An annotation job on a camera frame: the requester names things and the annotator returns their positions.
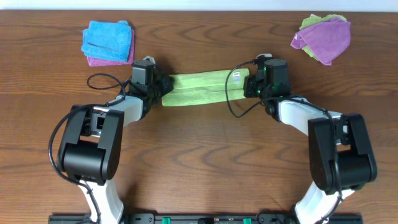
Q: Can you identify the green microfiber cloth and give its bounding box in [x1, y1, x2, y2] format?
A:
[162, 68, 249, 106]

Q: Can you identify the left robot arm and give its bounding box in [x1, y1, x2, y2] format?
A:
[50, 56, 174, 223]

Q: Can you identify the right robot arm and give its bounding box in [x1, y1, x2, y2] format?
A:
[243, 54, 377, 223]

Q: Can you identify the folded blue cloth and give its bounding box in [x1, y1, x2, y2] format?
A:
[81, 21, 132, 62]

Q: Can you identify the folded magenta cloth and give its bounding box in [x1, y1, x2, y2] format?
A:
[87, 30, 135, 67]

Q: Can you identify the crumpled purple cloth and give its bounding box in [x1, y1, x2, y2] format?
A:
[290, 17, 351, 65]

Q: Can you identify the right black cable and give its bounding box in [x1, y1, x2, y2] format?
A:
[224, 59, 345, 223]

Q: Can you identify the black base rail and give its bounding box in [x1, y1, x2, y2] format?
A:
[48, 213, 364, 224]

